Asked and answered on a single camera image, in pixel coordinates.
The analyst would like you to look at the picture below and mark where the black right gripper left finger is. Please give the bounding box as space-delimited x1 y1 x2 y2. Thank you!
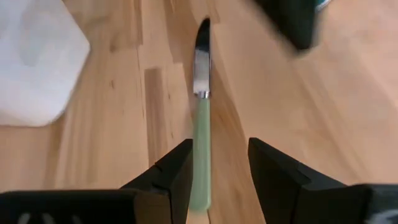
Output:
120 138 194 224

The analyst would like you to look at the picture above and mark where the white rectangular tray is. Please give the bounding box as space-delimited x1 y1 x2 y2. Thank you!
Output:
0 0 91 128

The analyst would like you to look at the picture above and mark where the green-handled knife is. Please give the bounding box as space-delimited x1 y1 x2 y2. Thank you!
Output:
188 17 213 213

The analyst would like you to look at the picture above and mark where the blue-patterned handle fork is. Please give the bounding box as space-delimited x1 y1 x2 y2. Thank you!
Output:
314 0 333 12

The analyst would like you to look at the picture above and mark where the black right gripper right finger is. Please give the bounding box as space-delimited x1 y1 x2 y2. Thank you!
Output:
248 137 346 224

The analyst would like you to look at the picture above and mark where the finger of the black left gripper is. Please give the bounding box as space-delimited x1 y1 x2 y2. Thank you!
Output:
253 0 323 55

